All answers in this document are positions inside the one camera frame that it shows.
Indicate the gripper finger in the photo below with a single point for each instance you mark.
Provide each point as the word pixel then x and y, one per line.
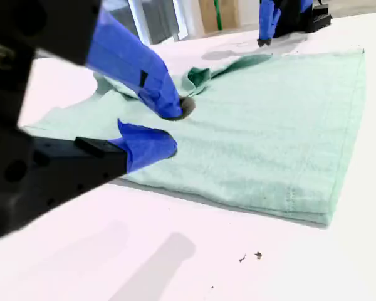
pixel 265 22
pixel 134 66
pixel 144 147
pixel 276 14

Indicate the pale green T-shirt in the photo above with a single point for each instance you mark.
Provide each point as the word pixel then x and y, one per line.
pixel 253 141

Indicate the green pole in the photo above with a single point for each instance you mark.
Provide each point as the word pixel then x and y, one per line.
pixel 218 15

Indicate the brown cardboard box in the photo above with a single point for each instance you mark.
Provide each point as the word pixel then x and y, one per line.
pixel 217 14

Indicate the white frame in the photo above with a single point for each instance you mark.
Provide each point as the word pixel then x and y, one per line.
pixel 163 19

